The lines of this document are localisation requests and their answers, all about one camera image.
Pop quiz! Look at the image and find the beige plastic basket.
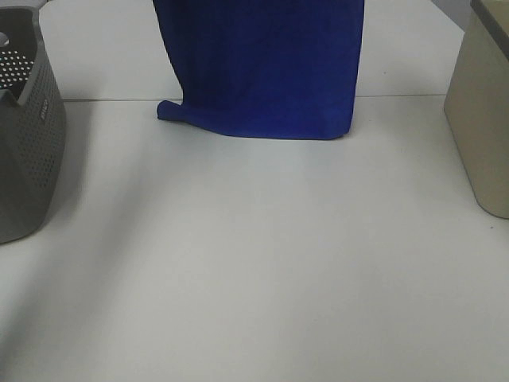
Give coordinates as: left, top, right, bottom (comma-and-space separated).
444, 1, 508, 219

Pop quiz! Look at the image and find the grey perforated plastic basket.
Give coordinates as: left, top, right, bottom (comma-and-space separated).
1, 6, 67, 244

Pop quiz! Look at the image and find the blue towel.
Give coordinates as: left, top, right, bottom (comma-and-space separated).
153, 0, 364, 140

